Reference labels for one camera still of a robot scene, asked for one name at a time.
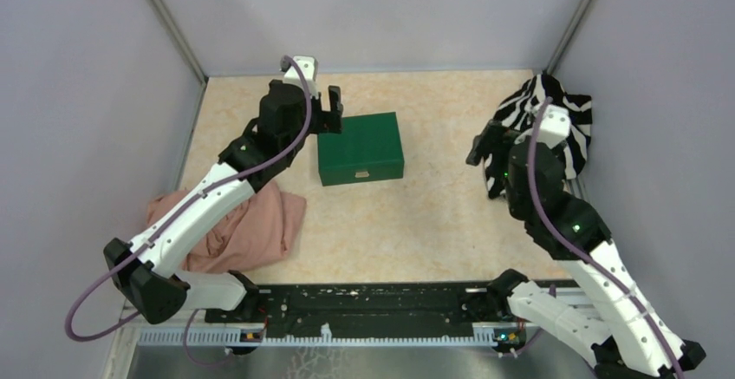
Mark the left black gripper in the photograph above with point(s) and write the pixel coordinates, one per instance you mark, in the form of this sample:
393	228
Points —
328	120

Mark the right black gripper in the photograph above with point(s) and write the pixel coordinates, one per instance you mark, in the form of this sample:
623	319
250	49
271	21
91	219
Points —
493	136

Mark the green jewelry box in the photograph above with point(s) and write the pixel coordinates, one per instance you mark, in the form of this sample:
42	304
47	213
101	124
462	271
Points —
368	149

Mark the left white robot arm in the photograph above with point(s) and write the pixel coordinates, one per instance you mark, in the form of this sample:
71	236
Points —
147	268

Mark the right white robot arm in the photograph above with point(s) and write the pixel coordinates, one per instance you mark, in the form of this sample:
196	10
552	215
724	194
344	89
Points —
627	338

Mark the zebra print cloth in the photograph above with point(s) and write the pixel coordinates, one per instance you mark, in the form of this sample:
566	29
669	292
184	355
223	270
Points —
541	91

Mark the pink cloth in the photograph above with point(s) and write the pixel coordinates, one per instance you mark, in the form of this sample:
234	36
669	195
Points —
261	231

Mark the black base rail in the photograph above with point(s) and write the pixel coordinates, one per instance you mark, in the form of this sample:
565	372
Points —
433	310

